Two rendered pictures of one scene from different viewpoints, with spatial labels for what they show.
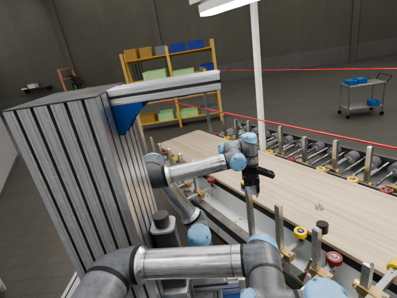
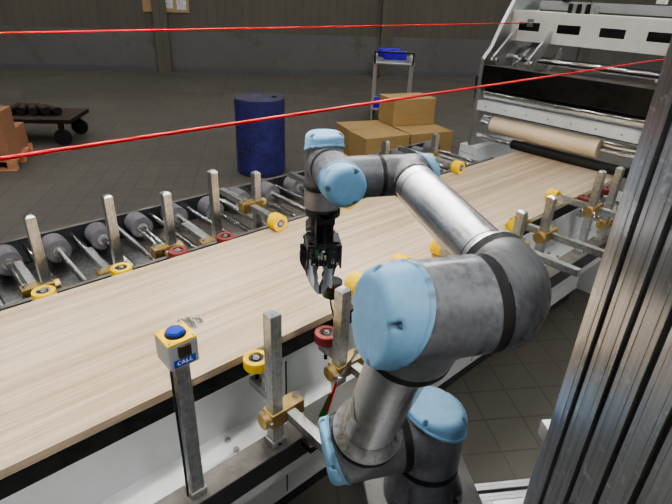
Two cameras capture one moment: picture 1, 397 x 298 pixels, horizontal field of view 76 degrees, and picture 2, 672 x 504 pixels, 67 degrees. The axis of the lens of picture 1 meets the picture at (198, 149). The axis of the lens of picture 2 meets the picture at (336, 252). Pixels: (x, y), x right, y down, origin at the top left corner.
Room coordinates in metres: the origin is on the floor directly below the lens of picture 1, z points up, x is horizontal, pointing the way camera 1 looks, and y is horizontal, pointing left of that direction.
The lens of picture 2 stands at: (1.34, 0.68, 1.91)
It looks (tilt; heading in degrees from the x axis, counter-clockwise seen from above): 27 degrees down; 256
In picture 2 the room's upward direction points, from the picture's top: 2 degrees clockwise
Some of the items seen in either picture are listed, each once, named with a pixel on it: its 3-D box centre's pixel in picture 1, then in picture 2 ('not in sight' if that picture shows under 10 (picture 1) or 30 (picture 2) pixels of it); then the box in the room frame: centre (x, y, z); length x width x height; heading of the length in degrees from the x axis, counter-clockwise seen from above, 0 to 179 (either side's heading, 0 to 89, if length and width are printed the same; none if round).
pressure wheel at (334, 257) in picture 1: (334, 263); (326, 344); (1.03, -0.65, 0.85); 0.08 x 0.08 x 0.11
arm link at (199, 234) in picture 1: (199, 240); (428, 430); (1.00, 0.07, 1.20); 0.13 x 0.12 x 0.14; 2
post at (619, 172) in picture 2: not in sight; (608, 208); (-0.73, -1.51, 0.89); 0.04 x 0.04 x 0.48; 29
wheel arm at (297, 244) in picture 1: (280, 258); (296, 418); (1.18, -0.39, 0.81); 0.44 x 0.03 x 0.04; 119
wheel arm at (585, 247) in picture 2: not in sight; (564, 239); (-0.15, -1.09, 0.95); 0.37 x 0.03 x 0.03; 119
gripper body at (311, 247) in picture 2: (250, 173); (322, 236); (1.14, -0.24, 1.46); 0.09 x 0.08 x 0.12; 85
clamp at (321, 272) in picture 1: (319, 272); (343, 365); (1.00, -0.55, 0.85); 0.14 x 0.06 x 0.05; 29
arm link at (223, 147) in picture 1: (230, 150); (347, 177); (1.12, -0.15, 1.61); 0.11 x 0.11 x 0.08; 2
